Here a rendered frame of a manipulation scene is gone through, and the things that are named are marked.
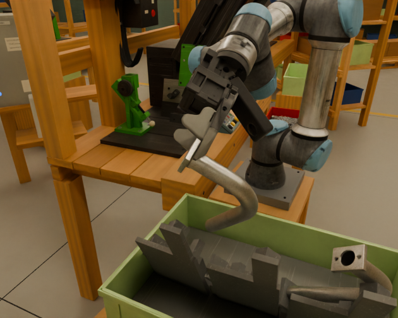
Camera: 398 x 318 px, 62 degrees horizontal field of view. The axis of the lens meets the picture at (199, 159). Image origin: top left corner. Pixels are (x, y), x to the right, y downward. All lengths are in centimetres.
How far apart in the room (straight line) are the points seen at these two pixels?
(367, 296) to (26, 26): 129
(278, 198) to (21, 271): 169
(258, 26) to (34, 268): 202
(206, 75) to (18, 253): 212
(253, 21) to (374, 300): 51
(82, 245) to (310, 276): 115
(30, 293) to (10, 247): 48
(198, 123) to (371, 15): 383
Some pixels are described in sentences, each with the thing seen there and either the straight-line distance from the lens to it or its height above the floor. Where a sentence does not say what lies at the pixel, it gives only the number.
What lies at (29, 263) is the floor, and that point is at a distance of 242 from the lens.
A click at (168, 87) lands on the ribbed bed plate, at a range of 182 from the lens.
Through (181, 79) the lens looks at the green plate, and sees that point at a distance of 177.
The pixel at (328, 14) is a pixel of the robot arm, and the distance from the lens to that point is 104.
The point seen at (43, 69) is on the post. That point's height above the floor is 126.
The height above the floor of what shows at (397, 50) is 26.
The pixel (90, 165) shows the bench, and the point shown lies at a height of 88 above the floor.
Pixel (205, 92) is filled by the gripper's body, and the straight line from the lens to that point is 55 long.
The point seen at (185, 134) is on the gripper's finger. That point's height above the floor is 132.
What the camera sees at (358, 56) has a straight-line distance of 428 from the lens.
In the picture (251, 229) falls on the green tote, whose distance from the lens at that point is 102.
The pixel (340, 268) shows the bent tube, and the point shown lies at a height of 116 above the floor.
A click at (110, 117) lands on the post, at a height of 94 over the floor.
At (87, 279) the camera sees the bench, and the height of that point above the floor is 17.
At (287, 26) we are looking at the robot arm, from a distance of 106.
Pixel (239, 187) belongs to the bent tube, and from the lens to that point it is 52.
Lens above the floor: 155
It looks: 28 degrees down
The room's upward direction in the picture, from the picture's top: straight up
